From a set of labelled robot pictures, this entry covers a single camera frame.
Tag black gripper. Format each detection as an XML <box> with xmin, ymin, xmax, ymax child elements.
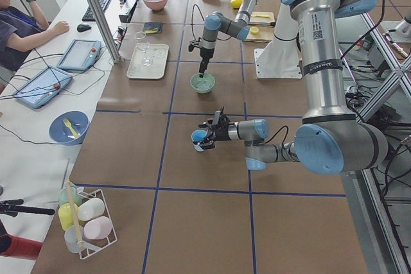
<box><xmin>192</xmin><ymin>106</ymin><xmax>240</xmax><ymax>152</ymax></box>
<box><xmin>188</xmin><ymin>39</ymin><xmax>212</xmax><ymax>78</ymax></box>

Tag light blue plastic cup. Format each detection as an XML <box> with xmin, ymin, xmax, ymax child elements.
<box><xmin>191</xmin><ymin>129</ymin><xmax>207</xmax><ymax>147</ymax></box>

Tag green bowl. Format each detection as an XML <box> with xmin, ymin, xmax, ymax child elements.
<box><xmin>190</xmin><ymin>73</ymin><xmax>215</xmax><ymax>94</ymax></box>

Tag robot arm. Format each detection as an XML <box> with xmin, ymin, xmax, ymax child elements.
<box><xmin>191</xmin><ymin>0</ymin><xmax>388</xmax><ymax>175</ymax></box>
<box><xmin>189</xmin><ymin>0</ymin><xmax>258</xmax><ymax>78</ymax></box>

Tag ice cubes in green bowl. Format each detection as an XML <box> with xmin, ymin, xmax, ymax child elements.
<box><xmin>196</xmin><ymin>80</ymin><xmax>213</xmax><ymax>93</ymax></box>

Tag blue bowl with fork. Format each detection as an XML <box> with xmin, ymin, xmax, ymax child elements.
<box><xmin>49</xmin><ymin>110</ymin><xmax>90</xmax><ymax>146</ymax></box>

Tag cream bear tray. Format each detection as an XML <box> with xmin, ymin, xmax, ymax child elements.
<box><xmin>126</xmin><ymin>44</ymin><xmax>169</xmax><ymax>80</ymax></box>

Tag clear wine glass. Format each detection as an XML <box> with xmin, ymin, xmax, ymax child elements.
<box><xmin>134</xmin><ymin>31</ymin><xmax>153</xmax><ymax>67</ymax></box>

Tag grey cloth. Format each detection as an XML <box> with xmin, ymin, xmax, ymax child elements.
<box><xmin>143</xmin><ymin>21</ymin><xmax>162</xmax><ymax>34</ymax></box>

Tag wooden cutting board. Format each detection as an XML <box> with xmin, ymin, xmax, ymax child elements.
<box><xmin>245</xmin><ymin>12</ymin><xmax>275</xmax><ymax>42</ymax></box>

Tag yellow lemon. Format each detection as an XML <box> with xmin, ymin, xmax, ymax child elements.
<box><xmin>230</xmin><ymin>0</ymin><xmax>243</xmax><ymax>9</ymax></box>

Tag black keyboard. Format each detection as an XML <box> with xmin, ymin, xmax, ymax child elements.
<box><xmin>81</xmin><ymin>0</ymin><xmax>114</xmax><ymax>22</ymax></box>

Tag blue teach pendant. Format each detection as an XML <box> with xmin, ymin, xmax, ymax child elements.
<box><xmin>57</xmin><ymin>39</ymin><xmax>102</xmax><ymax>71</ymax></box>
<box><xmin>12</xmin><ymin>65</ymin><xmax>73</xmax><ymax>109</ymax></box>

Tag black mouse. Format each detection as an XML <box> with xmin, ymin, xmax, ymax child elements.
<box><xmin>76</xmin><ymin>23</ymin><xmax>92</xmax><ymax>33</ymax></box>

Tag white cup in rack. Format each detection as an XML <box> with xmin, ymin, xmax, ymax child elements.
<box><xmin>77</xmin><ymin>198</ymin><xmax>105</xmax><ymax>221</ymax></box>

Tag pink cup in rack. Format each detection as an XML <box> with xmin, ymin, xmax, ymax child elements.
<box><xmin>83</xmin><ymin>216</ymin><xmax>112</xmax><ymax>240</ymax></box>

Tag yellow fork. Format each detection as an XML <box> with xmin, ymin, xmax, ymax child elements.
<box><xmin>63</xmin><ymin>118</ymin><xmax>80</xmax><ymax>139</ymax></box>

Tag yellow cup in rack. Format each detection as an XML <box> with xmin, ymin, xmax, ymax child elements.
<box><xmin>58</xmin><ymin>202</ymin><xmax>74</xmax><ymax>231</ymax></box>

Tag seated person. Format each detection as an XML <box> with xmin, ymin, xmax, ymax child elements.
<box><xmin>1</xmin><ymin>0</ymin><xmax>69</xmax><ymax>79</ymax></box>

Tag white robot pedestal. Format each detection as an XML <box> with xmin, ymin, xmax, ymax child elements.
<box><xmin>254</xmin><ymin>3</ymin><xmax>302</xmax><ymax>79</ymax></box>

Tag white wire cup rack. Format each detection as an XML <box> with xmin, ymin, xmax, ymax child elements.
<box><xmin>64</xmin><ymin>181</ymin><xmax>118</xmax><ymax>260</ymax></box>

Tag aluminium frame post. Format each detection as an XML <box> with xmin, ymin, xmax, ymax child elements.
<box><xmin>87</xmin><ymin>0</ymin><xmax>121</xmax><ymax>64</ymax></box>

